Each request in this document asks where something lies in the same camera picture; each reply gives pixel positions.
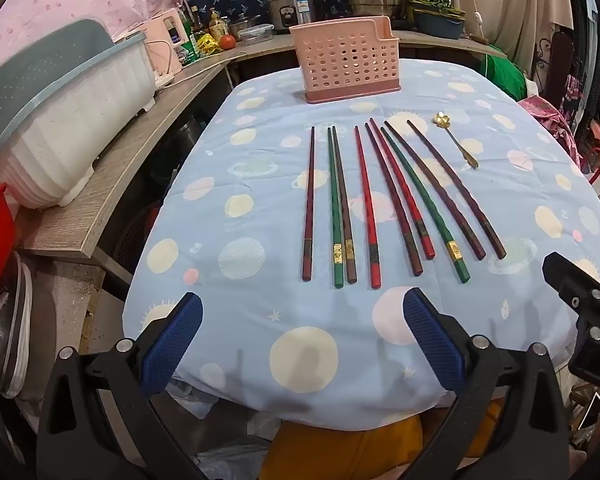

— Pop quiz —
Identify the white cord with switch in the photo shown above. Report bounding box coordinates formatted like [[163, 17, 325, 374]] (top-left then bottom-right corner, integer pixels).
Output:
[[462, 0, 485, 41]]

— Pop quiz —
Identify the pink patterned cloth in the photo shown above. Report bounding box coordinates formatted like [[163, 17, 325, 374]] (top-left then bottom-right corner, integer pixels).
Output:
[[517, 94, 579, 162]]

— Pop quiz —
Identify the grey perforated lid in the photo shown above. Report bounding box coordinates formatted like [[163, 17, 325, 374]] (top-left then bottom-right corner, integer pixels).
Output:
[[0, 19, 115, 161]]

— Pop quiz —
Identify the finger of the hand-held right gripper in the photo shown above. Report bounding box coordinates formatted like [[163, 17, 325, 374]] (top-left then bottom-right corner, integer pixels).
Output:
[[542, 252, 600, 322]]

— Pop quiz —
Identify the blue planet print tablecloth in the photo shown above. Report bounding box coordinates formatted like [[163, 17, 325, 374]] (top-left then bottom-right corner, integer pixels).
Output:
[[122, 57, 600, 433]]

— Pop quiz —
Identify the grey rice cooker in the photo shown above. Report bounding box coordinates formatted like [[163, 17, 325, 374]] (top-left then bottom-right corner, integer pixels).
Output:
[[266, 0, 322, 35]]

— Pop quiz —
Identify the pink perforated utensil basket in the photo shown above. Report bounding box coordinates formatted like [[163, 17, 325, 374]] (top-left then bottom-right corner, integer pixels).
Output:
[[289, 16, 402, 106]]

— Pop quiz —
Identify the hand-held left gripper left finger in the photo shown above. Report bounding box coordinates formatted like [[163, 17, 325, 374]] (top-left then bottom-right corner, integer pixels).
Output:
[[36, 292, 206, 480]]

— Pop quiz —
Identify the white ribbed dish tub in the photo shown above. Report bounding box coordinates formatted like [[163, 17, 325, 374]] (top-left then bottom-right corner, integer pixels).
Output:
[[0, 30, 157, 209]]

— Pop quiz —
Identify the wooden counter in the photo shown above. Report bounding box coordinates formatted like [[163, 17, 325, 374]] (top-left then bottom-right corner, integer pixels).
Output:
[[17, 30, 507, 271]]

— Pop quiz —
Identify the blue basin with plants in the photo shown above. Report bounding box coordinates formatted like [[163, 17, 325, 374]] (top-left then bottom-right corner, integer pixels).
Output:
[[411, 0, 467, 41]]

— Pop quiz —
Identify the dark red chopstick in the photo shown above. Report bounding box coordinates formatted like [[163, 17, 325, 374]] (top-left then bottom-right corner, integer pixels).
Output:
[[383, 120, 487, 262], [406, 120, 508, 260], [364, 122, 424, 277], [302, 126, 316, 282]]

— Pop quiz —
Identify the gold flower spoon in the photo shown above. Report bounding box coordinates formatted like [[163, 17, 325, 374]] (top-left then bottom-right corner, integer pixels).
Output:
[[432, 113, 479, 170]]

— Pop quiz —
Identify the pink kitchen appliance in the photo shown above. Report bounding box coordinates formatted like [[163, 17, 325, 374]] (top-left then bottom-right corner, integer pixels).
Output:
[[129, 9, 189, 75]]

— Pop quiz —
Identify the green chopstick gold band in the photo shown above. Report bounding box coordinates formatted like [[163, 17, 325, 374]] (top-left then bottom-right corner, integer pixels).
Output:
[[380, 126, 471, 283], [327, 127, 345, 289]]

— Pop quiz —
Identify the small pot glass lid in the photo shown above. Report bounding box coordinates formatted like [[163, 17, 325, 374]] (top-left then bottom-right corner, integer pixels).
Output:
[[228, 14, 262, 38]]

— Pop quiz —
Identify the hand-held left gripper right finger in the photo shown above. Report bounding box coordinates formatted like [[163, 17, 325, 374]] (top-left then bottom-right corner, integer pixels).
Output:
[[402, 287, 573, 480]]

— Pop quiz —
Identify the white round container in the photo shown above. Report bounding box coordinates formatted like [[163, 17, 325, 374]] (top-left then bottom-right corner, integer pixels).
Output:
[[0, 250, 47, 401]]

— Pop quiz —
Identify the clear food container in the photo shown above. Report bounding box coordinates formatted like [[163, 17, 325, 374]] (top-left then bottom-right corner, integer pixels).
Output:
[[237, 24, 275, 44]]

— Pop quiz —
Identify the brown chopstick gold band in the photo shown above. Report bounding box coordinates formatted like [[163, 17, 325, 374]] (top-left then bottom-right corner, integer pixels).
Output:
[[332, 125, 357, 283]]

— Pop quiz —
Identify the person's yellow clothing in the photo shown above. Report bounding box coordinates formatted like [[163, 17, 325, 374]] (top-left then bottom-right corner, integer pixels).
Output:
[[269, 394, 503, 480]]

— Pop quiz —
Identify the green cloth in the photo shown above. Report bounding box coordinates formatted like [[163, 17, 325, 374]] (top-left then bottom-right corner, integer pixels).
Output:
[[481, 44, 529, 104]]

